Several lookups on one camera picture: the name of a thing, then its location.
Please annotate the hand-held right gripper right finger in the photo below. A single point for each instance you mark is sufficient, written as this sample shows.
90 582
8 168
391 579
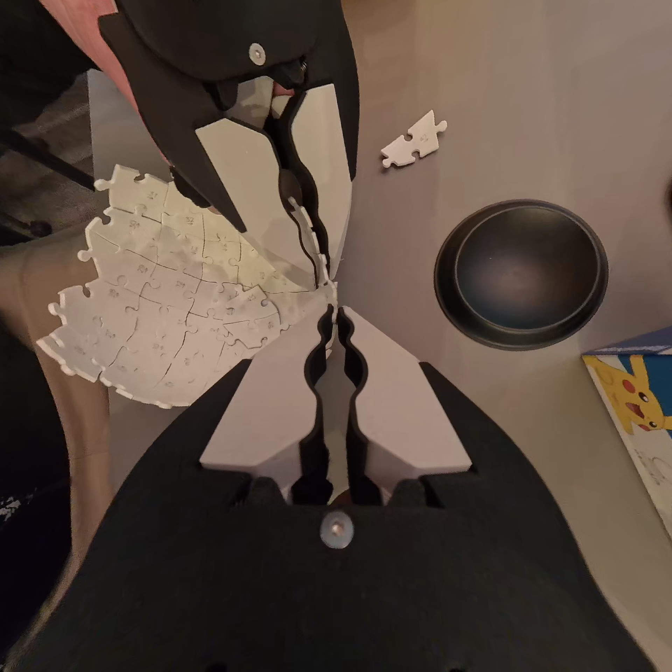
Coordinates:
414 420

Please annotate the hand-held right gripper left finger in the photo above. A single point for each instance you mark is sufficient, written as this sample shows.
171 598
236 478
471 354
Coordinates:
257 414

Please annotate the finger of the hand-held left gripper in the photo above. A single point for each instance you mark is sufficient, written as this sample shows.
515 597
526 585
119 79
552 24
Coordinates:
241 162
330 157

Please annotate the partly built puzzle ball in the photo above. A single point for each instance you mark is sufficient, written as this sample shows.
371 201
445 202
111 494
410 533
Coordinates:
183 315

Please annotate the person's left forearm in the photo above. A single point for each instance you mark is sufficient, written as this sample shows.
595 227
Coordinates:
31 36

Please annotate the black round ball stand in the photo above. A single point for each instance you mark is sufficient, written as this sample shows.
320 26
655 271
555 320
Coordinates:
519 273

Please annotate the blue puzzle box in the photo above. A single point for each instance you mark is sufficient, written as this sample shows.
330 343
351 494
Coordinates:
640 420

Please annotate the person's left hand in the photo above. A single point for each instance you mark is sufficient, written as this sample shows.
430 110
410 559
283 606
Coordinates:
78 15

